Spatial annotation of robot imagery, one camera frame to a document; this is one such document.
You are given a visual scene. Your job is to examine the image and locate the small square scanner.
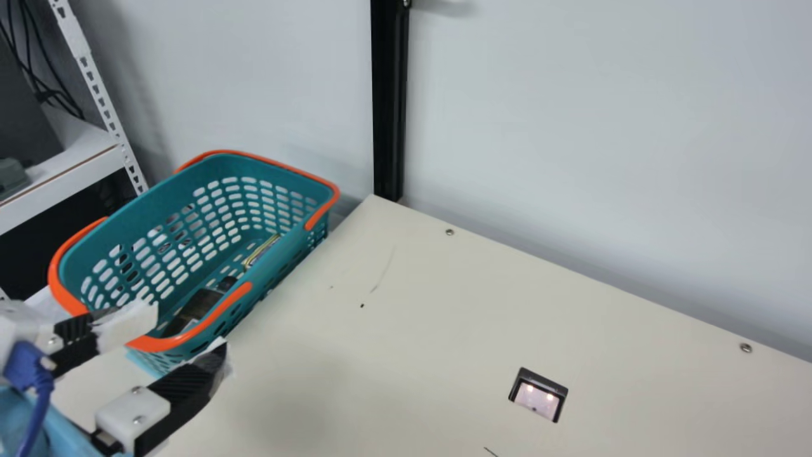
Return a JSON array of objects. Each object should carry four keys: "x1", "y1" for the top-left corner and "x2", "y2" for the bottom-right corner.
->
[{"x1": 507, "y1": 367, "x2": 569, "y2": 424}]

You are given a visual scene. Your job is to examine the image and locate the rectangular tin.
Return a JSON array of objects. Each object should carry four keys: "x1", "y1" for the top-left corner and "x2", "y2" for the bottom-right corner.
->
[{"x1": 240, "y1": 234, "x2": 284, "y2": 272}]

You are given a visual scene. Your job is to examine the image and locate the white metal shelf rack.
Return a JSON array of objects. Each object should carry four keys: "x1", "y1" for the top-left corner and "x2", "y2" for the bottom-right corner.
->
[{"x1": 0, "y1": 0, "x2": 150, "y2": 237}]

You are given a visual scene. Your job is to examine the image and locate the dark coffee bottle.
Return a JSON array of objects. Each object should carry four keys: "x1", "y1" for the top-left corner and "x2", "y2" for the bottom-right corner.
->
[{"x1": 159, "y1": 276, "x2": 239, "y2": 338}]

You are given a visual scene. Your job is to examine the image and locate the teal shopping basket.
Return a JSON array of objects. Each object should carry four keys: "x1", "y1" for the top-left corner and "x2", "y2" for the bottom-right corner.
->
[{"x1": 48, "y1": 150, "x2": 341, "y2": 375}]

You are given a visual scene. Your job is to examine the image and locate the blue cable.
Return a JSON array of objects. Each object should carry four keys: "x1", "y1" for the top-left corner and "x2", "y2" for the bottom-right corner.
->
[{"x1": 3, "y1": 341, "x2": 56, "y2": 457}]

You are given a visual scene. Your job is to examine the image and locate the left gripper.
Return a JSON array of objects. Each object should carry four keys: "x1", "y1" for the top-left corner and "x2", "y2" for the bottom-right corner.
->
[{"x1": 0, "y1": 297, "x2": 231, "y2": 457}]

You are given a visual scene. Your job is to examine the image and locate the black post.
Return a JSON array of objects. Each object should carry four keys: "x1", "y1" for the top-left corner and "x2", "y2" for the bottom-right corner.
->
[{"x1": 370, "y1": 0, "x2": 412, "y2": 202}]

